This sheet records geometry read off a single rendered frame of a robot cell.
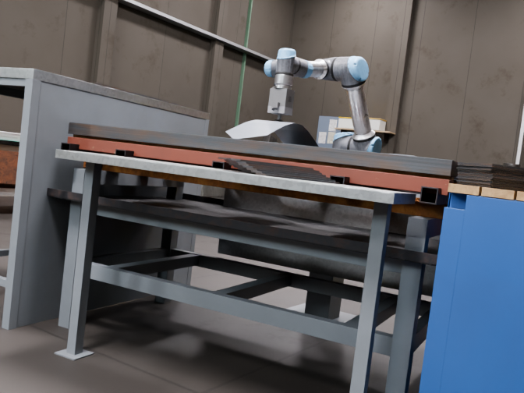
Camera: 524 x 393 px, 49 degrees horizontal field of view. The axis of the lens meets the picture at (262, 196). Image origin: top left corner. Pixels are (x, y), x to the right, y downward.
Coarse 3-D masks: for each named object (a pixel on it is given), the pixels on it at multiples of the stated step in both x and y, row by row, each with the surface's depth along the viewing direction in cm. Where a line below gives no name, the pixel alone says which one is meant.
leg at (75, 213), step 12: (72, 204) 242; (72, 216) 242; (72, 228) 242; (72, 240) 242; (72, 252) 242; (72, 264) 242; (72, 276) 241; (72, 288) 241; (60, 312) 244; (60, 324) 244
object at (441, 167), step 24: (168, 144) 219; (192, 144) 214; (216, 144) 209; (240, 144) 205; (264, 144) 200; (288, 144) 196; (384, 168) 183; (408, 168) 178; (432, 168) 175; (456, 168) 181
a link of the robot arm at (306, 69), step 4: (300, 60) 243; (304, 60) 246; (300, 64) 242; (304, 64) 244; (308, 64) 246; (300, 68) 243; (304, 68) 244; (308, 68) 246; (312, 68) 249; (296, 72) 243; (300, 72) 244; (304, 72) 245; (308, 72) 247; (312, 72) 249; (296, 76) 250; (300, 76) 248; (304, 76) 248; (308, 76) 250
